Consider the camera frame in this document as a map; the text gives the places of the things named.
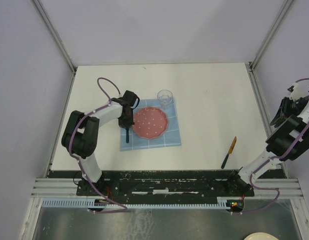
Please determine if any blue checked cloth placemat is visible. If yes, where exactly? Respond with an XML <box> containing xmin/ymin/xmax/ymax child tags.
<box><xmin>119</xmin><ymin>99</ymin><xmax>182</xmax><ymax>151</ymax></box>

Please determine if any green handled gold fork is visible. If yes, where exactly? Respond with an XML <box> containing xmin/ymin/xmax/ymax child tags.
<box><xmin>125</xmin><ymin>128</ymin><xmax>130</xmax><ymax>144</ymax></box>

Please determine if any clear plastic cup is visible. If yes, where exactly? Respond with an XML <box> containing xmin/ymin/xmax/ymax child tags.
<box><xmin>157</xmin><ymin>89</ymin><xmax>174</xmax><ymax>110</ymax></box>

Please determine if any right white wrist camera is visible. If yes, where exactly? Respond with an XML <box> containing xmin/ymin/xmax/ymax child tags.
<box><xmin>287</xmin><ymin>82</ymin><xmax>309</xmax><ymax>101</ymax></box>

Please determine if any right aluminium frame post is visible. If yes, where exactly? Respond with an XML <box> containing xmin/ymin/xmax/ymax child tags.
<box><xmin>249</xmin><ymin>0</ymin><xmax>295</xmax><ymax>70</ymax></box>

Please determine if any cream plate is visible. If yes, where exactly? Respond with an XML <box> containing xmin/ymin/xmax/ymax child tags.
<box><xmin>244</xmin><ymin>232</ymin><xmax>279</xmax><ymax>240</ymax></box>

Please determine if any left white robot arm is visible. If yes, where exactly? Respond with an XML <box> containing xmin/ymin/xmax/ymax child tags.
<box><xmin>61</xmin><ymin>90</ymin><xmax>140</xmax><ymax>195</ymax></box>

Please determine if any light blue cable duct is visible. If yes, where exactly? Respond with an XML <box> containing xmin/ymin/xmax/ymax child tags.
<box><xmin>41</xmin><ymin>197</ymin><xmax>230</xmax><ymax>210</ymax></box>

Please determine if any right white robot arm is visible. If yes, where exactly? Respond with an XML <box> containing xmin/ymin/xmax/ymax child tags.
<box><xmin>223</xmin><ymin>80</ymin><xmax>309</xmax><ymax>196</ymax></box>

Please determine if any green handled gold knife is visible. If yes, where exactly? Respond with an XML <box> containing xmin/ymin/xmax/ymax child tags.
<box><xmin>221</xmin><ymin>136</ymin><xmax>237</xmax><ymax>169</ymax></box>

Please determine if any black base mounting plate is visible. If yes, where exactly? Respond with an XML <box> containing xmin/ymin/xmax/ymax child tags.
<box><xmin>76</xmin><ymin>170</ymin><xmax>255</xmax><ymax>204</ymax></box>

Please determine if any left aluminium frame post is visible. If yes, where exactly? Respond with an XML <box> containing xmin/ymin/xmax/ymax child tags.
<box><xmin>31</xmin><ymin>0</ymin><xmax>77</xmax><ymax>73</ymax></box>

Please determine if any pink dotted plate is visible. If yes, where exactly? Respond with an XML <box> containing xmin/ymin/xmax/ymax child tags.
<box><xmin>132</xmin><ymin>106</ymin><xmax>169</xmax><ymax>140</ymax></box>

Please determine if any aluminium frame post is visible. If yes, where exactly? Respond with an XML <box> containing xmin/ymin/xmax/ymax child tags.
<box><xmin>249</xmin><ymin>0</ymin><xmax>295</xmax><ymax>70</ymax></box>
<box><xmin>31</xmin><ymin>0</ymin><xmax>77</xmax><ymax>73</ymax></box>

